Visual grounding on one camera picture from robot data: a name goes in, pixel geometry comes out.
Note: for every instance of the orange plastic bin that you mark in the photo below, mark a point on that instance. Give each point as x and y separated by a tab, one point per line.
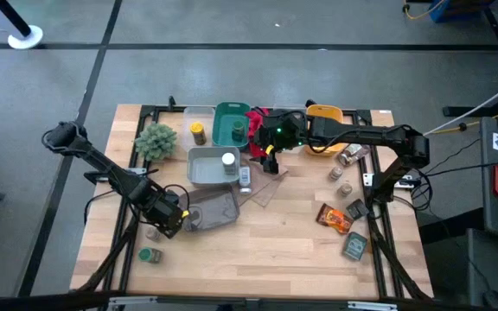
324	111

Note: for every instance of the black frame clamp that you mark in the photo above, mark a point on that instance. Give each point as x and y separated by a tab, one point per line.
309	103
171	103

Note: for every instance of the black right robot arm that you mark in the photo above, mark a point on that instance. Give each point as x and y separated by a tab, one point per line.
361	134

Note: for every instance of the dark square tin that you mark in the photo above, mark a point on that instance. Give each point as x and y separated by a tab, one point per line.
357	208

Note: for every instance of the green artificial plant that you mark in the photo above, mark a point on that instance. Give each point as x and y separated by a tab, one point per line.
156	141

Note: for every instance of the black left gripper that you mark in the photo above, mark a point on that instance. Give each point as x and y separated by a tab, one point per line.
162	211

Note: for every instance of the black pole white base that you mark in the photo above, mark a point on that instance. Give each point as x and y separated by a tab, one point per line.
30	39

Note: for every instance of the clear plastic bin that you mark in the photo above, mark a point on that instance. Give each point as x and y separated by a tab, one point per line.
288	106
199	113

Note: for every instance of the blue box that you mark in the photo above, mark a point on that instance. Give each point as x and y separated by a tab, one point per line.
456	8

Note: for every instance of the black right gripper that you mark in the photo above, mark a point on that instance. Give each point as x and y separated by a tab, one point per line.
285	129

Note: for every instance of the yellow-lid spice jar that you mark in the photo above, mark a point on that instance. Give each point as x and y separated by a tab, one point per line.
198	131

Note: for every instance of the light grey plastic bin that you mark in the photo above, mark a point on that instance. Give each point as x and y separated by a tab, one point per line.
206	173

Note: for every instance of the green-lid spice jar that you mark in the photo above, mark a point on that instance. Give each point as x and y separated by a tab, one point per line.
149	255
238	129

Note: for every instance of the dark grey cabinet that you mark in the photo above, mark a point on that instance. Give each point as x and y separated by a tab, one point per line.
491	268

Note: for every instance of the orange snack packet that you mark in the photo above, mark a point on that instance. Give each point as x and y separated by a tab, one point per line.
334	218

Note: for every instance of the dark grey plastic bin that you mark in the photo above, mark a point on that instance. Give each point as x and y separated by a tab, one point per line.
214	211

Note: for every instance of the black crossbar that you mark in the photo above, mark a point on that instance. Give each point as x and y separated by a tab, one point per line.
37	300

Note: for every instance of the silver bracket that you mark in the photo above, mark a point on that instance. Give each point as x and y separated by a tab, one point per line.
372	306
132	301

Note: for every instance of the black metal table frame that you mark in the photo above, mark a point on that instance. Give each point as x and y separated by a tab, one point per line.
146	110

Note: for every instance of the teal plastic bin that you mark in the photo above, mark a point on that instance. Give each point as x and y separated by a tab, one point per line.
225	114

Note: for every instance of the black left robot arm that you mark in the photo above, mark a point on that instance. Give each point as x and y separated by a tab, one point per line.
102	166

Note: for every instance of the black computer mouse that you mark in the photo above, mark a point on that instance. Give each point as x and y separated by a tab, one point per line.
495	299

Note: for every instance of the white-lid spice jar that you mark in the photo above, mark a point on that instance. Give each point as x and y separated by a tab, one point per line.
245	179
228	160

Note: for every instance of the white mounting plate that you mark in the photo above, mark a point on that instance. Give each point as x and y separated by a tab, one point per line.
370	179

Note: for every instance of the silver brown foil packet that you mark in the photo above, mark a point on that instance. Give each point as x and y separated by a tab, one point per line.
353	154

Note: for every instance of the green labelled square tin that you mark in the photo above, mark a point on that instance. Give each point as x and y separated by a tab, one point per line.
355	246

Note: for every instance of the red cloth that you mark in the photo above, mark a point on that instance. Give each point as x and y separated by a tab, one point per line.
252	123

